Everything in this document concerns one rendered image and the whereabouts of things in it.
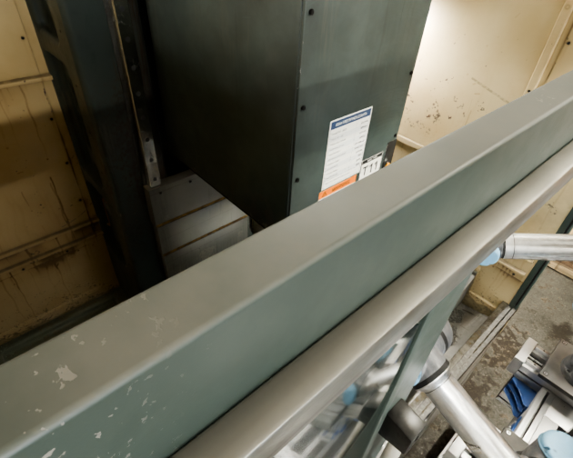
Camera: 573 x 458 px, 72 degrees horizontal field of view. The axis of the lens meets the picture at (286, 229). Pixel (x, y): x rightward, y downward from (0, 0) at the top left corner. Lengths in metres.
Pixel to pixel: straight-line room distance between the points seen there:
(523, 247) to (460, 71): 0.90
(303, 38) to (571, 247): 0.90
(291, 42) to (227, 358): 0.71
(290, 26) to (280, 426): 0.72
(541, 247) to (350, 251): 1.07
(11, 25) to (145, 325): 1.52
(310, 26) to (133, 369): 0.74
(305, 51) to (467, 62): 1.15
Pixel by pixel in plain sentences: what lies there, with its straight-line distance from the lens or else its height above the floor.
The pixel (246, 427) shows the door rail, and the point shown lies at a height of 2.03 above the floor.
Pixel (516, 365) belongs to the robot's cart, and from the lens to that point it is 1.81.
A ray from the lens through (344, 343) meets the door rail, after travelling 0.28.
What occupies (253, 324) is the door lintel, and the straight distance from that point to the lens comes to 0.21.
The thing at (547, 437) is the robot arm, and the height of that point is 1.27.
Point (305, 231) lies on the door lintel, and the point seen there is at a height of 2.12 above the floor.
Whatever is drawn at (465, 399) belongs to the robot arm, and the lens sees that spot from 1.15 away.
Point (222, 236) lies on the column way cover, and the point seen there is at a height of 1.01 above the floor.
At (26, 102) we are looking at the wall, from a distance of 1.73.
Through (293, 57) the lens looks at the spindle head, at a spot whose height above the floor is 2.03.
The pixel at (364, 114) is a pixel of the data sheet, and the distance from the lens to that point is 1.08.
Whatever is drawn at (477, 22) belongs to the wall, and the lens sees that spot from 1.87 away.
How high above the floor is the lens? 2.27
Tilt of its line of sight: 40 degrees down
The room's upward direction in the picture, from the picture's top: 4 degrees clockwise
